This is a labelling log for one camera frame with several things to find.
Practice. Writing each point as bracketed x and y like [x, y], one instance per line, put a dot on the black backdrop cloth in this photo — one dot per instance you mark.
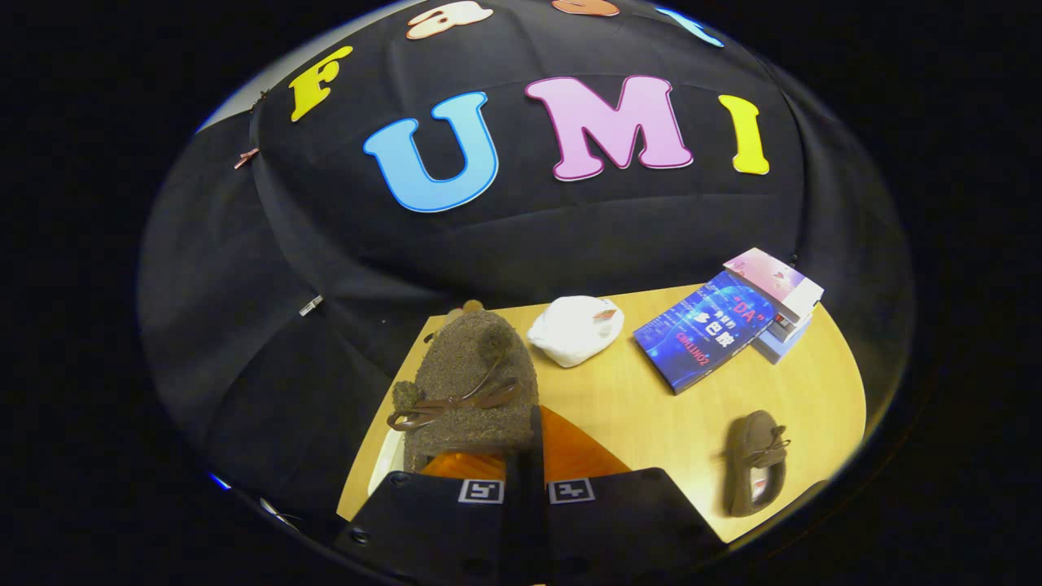
[505, 236]

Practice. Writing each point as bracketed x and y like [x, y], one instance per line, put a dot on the brown plush toy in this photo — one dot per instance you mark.
[468, 307]

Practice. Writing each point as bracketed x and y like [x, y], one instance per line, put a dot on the white plush toy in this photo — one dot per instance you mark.
[574, 330]

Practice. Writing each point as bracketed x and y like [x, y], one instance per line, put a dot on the silver clip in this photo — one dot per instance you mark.
[310, 306]

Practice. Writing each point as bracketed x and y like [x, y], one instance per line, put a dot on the copper clip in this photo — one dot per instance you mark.
[246, 157]

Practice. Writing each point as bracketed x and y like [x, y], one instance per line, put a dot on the grey fabric storage box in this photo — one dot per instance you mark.
[384, 468]

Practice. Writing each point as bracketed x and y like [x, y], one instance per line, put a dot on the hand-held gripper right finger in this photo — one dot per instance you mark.
[619, 525]

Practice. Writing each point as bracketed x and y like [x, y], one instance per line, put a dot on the light blue book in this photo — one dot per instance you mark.
[777, 348]

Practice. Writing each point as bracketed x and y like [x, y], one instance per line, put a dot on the pink cover book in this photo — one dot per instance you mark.
[773, 277]

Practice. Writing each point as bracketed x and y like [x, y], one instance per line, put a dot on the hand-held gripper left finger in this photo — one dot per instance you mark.
[431, 529]

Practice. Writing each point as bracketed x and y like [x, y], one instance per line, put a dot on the dark blue book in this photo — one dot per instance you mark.
[704, 330]

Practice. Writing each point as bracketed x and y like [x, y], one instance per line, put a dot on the brown fuzzy shoe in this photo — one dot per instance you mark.
[753, 456]
[472, 366]

